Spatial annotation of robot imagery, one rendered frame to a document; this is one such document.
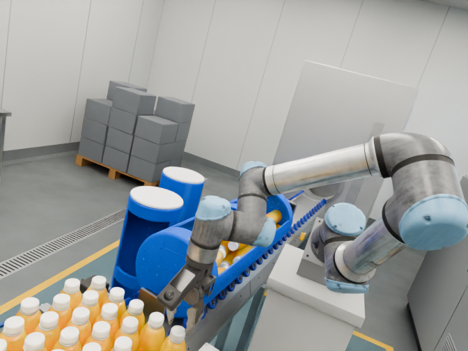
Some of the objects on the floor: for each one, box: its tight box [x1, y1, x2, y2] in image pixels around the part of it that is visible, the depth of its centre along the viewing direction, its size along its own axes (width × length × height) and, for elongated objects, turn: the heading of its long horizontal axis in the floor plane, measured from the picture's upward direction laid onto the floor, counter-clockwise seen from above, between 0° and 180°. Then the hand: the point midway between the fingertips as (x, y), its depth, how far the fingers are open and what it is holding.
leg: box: [214, 318, 233, 351], centre depth 225 cm, size 6×6×63 cm
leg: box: [235, 283, 267, 351], centre depth 220 cm, size 6×6×63 cm
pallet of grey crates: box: [75, 81, 195, 187], centre depth 500 cm, size 120×80×119 cm
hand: (177, 326), depth 92 cm, fingers open, 5 cm apart
